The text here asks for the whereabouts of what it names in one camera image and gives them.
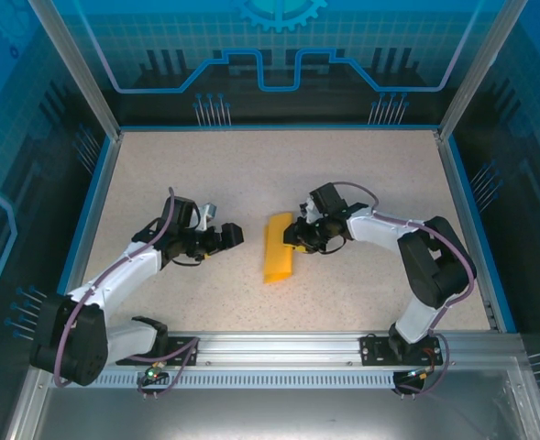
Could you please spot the yellow cloth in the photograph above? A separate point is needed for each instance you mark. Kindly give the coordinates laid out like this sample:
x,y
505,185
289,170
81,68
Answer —
x,y
276,266

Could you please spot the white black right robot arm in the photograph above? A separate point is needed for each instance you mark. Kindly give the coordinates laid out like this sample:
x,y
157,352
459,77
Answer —
x,y
375,231

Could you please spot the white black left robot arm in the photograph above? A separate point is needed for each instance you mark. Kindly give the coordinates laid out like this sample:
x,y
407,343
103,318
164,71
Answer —
x,y
127,270

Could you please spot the brushed steel tray panel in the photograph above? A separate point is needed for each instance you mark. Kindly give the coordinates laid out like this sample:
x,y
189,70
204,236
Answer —
x,y
269,412

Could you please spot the side rail with blue trim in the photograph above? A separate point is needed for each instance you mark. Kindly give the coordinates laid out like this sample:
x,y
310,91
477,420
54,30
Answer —
x,y
91,220
466,220

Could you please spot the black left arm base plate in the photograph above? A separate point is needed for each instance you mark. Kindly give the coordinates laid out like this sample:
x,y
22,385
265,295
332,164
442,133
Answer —
x,y
174,341

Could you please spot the aluminium mounting rail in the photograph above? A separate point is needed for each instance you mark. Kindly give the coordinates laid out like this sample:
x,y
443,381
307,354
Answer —
x,y
274,348

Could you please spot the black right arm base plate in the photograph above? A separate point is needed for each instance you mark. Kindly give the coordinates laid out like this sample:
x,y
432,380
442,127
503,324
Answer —
x,y
372,350

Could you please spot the aluminium frame post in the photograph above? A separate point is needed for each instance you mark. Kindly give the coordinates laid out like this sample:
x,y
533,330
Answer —
x,y
480,69
74,69

